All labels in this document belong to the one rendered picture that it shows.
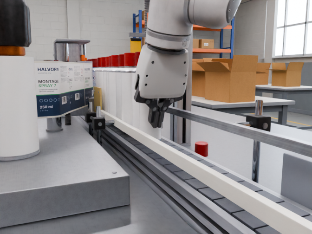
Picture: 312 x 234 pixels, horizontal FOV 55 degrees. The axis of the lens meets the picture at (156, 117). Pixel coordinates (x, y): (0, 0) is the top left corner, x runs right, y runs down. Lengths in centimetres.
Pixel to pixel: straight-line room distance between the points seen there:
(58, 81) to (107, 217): 47
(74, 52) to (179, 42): 63
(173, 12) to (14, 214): 39
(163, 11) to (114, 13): 812
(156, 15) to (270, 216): 37
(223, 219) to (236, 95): 216
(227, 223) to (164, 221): 12
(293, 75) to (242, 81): 259
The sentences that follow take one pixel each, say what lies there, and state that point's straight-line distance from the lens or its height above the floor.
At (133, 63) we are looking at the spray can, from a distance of 77.
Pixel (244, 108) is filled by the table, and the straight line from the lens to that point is 254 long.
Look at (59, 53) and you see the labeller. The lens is 113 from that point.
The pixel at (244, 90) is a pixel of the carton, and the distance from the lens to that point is 255.
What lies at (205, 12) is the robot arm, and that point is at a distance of 51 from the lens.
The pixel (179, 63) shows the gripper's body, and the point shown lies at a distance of 59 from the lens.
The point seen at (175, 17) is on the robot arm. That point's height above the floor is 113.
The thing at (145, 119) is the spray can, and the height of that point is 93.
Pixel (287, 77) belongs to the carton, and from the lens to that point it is 500.
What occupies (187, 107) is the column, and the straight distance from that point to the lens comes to 84.
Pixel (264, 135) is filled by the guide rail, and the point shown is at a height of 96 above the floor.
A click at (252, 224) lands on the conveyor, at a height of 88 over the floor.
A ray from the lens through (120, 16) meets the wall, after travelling 868.
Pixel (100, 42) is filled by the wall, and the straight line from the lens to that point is 848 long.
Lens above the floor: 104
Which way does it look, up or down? 9 degrees down
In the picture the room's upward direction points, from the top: straight up
